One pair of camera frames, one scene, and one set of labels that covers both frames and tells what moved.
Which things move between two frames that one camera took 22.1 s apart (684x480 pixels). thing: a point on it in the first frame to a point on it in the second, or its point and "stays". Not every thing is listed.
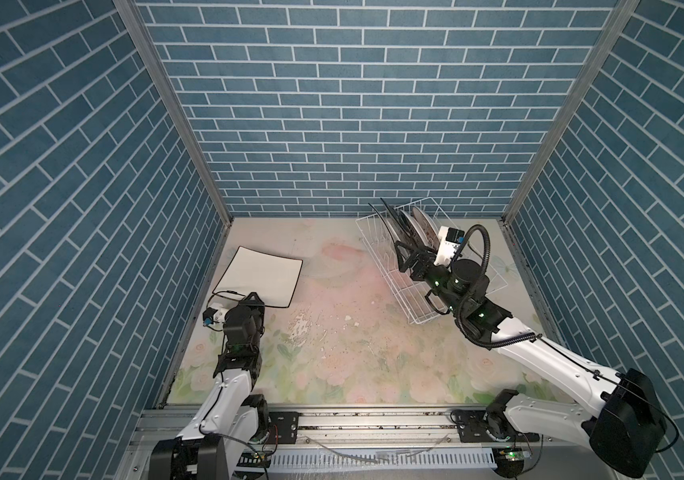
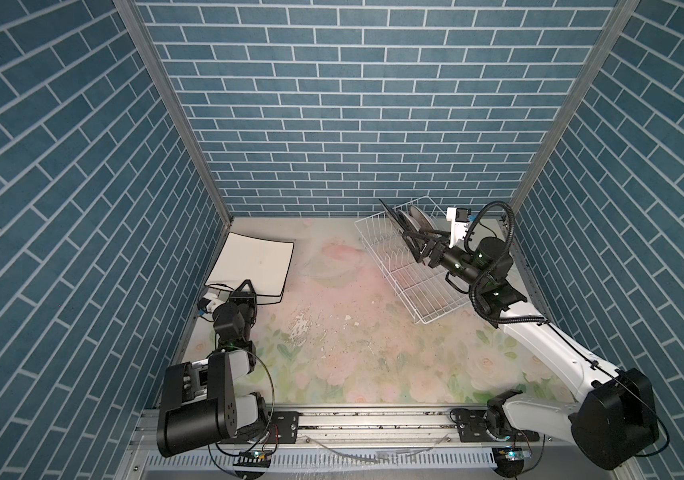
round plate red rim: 414,230 stays
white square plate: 383,234 to 264,262
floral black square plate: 405,229 stays
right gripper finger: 414,253 to 415,245
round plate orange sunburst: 426,227 stays
